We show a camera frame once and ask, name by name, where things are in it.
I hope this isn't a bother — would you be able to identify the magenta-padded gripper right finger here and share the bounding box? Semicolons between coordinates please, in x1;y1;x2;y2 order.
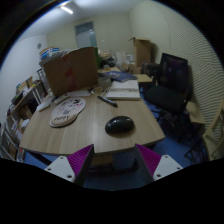
134;143;184;184

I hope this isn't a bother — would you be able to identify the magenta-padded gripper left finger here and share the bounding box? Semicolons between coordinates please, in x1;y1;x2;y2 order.
44;143;95;188

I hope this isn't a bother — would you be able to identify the black computer mouse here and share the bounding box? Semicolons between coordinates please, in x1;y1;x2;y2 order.
104;115;136;136

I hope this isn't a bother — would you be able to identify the white cartoon print mouse pad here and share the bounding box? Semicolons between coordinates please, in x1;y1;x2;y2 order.
49;96;87;128

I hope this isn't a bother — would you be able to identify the white flat device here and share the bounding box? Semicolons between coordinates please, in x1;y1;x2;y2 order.
35;96;54;113

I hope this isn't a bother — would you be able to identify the shelf unit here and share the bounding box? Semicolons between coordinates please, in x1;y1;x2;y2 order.
0;76;48;163

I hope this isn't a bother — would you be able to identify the white remote control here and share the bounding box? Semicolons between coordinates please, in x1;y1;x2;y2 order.
53;93;72;105

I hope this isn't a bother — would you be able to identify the black office chair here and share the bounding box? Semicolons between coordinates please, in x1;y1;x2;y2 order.
143;52;193;134

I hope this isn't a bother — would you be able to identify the white paper sheet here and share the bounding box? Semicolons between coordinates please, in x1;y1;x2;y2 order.
68;89;92;98

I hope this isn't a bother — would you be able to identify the black marker pen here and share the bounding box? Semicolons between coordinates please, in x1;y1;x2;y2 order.
96;95;119;108

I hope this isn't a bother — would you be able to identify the white book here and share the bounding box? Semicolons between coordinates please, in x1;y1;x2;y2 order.
105;79;142;101

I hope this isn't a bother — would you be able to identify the clear plastic container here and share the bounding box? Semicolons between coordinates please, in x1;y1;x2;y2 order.
97;76;112;88

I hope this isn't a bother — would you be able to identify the large brown cardboard box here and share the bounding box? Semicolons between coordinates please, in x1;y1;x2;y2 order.
42;46;100;98

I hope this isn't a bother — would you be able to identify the blue book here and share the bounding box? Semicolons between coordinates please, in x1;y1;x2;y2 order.
99;70;138;83

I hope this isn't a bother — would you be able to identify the blue white carton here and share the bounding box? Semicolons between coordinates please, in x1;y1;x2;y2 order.
39;47;61;61

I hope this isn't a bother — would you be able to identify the tall open cardboard box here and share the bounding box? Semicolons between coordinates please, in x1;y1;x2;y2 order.
129;36;152;68

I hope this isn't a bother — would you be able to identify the grey door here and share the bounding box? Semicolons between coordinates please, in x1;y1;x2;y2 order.
73;21;98;49

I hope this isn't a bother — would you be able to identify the ceiling light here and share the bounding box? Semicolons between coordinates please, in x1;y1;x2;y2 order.
59;4;74;15

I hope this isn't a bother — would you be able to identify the white cable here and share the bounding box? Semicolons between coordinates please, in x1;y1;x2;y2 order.
89;85;111;98

